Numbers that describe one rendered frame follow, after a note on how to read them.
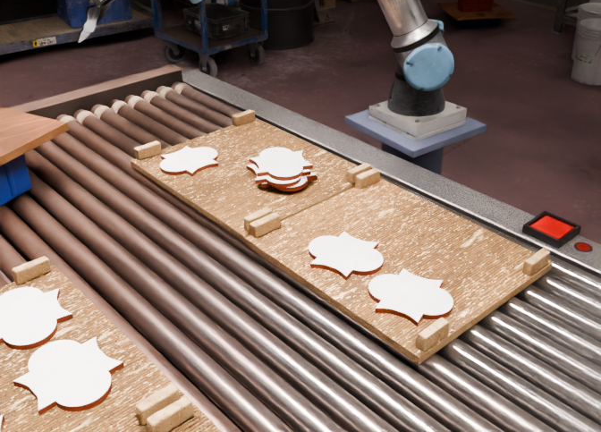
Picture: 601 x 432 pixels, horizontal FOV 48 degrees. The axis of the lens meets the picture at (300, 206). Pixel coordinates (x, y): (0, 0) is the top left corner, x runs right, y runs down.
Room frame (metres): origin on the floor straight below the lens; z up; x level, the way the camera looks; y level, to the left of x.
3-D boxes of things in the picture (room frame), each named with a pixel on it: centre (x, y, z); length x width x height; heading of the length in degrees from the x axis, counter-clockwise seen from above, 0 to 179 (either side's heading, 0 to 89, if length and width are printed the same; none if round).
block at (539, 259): (0.91, -0.39, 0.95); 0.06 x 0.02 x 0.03; 131
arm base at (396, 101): (1.68, -0.31, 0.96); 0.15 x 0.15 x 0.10
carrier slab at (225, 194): (1.29, 0.11, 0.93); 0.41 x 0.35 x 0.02; 42
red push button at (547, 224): (1.05, -0.47, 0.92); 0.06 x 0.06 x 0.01; 42
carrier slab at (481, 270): (0.97, -0.16, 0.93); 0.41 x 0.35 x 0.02; 41
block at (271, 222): (1.03, 0.06, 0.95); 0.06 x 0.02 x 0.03; 131
